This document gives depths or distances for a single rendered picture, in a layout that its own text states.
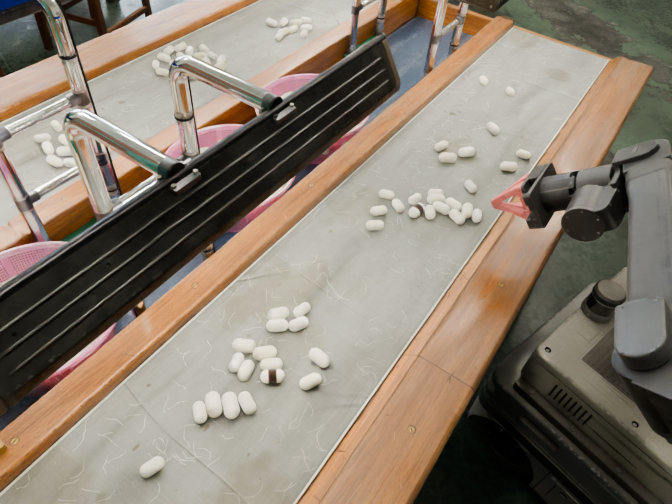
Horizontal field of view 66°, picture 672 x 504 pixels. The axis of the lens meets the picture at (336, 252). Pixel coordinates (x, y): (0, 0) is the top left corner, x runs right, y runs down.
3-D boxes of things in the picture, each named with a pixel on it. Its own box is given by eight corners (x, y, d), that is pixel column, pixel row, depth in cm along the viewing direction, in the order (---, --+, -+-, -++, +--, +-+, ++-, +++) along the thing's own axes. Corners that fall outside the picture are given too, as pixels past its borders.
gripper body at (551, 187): (518, 196, 80) (565, 187, 75) (540, 163, 86) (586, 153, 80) (533, 230, 82) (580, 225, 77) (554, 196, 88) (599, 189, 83)
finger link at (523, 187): (479, 194, 88) (531, 184, 81) (495, 173, 92) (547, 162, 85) (494, 227, 90) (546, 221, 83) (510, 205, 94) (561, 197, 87)
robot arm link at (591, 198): (685, 187, 72) (660, 136, 69) (669, 239, 66) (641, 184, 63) (598, 208, 81) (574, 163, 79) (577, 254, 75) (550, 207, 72)
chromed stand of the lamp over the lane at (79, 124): (295, 320, 91) (301, 93, 58) (216, 406, 80) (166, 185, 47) (215, 268, 98) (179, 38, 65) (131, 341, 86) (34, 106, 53)
